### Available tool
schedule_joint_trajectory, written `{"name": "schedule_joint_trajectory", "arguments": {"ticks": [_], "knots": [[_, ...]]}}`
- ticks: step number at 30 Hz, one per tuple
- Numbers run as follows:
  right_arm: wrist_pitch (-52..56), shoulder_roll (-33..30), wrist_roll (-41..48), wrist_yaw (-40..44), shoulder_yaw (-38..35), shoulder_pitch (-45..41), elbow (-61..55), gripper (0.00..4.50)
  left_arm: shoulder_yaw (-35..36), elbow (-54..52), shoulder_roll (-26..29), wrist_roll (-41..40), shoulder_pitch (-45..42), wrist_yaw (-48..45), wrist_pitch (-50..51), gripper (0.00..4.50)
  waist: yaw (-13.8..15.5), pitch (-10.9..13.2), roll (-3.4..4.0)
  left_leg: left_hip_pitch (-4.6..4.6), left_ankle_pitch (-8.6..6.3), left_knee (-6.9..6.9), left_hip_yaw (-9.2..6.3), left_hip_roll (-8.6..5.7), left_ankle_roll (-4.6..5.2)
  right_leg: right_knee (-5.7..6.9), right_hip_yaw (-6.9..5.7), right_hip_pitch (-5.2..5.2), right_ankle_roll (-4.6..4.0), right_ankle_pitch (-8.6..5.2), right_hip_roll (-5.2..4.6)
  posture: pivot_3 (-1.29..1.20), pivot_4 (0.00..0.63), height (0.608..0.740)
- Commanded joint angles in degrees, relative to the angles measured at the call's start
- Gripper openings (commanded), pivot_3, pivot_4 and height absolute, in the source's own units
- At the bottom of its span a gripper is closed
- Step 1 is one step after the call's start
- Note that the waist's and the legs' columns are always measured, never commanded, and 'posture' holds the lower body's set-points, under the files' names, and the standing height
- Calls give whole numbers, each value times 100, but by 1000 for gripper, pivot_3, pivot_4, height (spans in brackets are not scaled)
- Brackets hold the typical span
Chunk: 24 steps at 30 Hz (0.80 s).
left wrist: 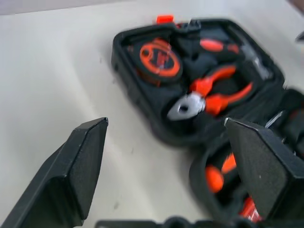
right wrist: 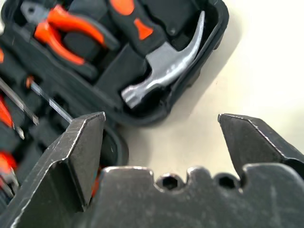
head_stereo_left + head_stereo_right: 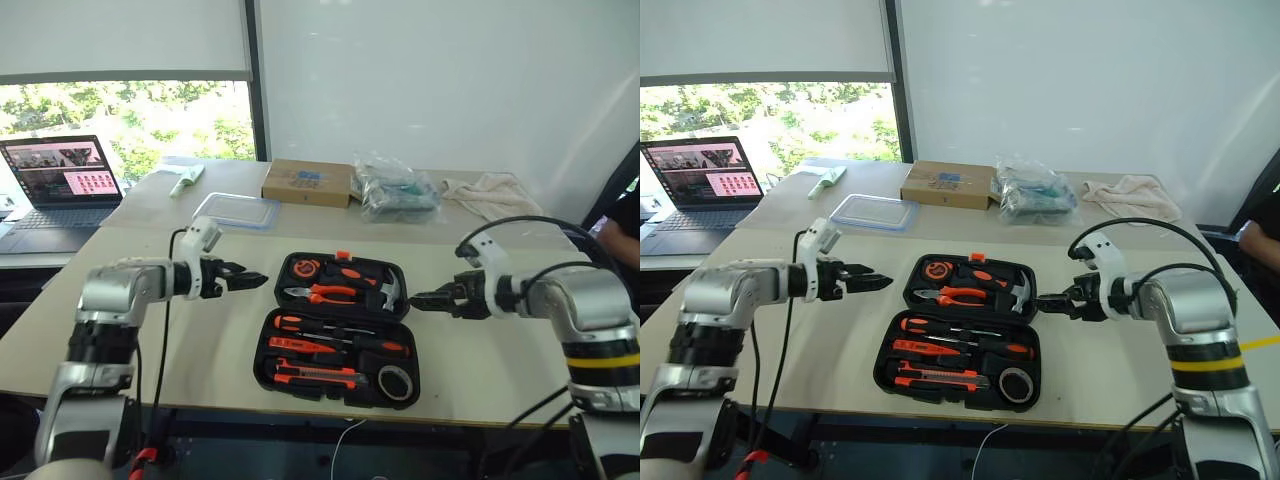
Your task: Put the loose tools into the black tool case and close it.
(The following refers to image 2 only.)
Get silver shaft screwdriver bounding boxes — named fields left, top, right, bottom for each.
left=0, top=76, right=40, bottom=126

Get black tool case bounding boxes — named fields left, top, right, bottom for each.
left=0, top=0, right=230, bottom=207

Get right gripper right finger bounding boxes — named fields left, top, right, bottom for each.
left=218, top=113, right=304, bottom=178

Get orange black utility knife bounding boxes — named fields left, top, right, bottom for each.
left=0, top=150, right=20, bottom=198

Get orange handled pliers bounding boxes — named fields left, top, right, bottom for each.
left=19, top=2, right=120, bottom=67

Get claw hammer black orange handle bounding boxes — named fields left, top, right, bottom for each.
left=108, top=0, right=207, bottom=110

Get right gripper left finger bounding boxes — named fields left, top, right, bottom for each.
left=0, top=111, right=106, bottom=228

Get black shaft screwdriver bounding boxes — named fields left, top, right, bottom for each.
left=26, top=77, right=73, bottom=124

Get orange test pen screwdriver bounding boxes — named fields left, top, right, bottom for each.
left=0, top=94, right=26, bottom=141

